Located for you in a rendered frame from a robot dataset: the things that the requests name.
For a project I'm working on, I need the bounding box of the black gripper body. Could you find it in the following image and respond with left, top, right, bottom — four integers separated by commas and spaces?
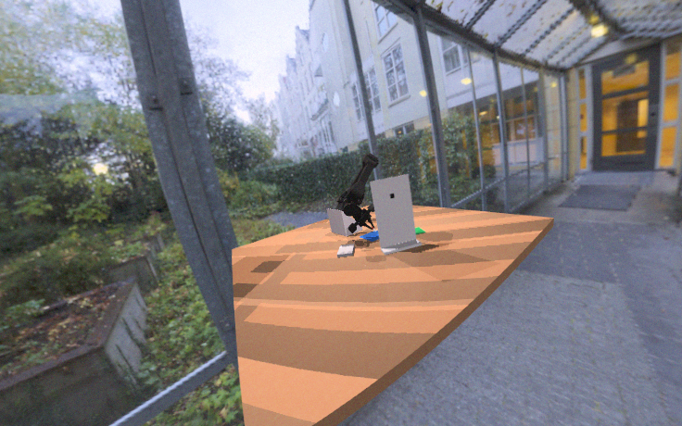
348, 203, 374, 233

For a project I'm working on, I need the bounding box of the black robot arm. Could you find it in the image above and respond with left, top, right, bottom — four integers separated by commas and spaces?
335, 153, 379, 225

